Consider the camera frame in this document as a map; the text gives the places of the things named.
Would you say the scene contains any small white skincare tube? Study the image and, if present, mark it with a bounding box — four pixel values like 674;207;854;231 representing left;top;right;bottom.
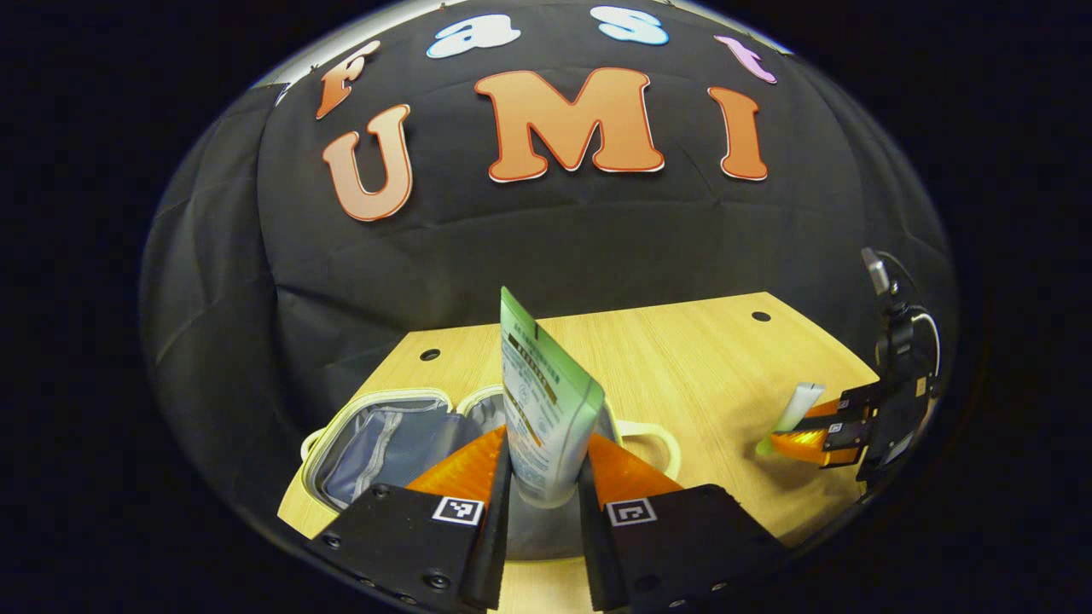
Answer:
755;382;827;458

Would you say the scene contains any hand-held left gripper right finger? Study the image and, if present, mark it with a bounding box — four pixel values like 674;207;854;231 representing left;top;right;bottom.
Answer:
579;432;787;611

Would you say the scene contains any black backdrop cloth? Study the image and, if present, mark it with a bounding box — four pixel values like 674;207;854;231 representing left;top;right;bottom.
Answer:
141;0;961;547

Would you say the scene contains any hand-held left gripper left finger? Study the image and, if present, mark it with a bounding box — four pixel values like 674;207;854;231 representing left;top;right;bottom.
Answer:
311;424;514;611

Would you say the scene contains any green white skincare tube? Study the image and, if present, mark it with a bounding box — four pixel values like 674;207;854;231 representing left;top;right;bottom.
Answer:
499;287;606;511

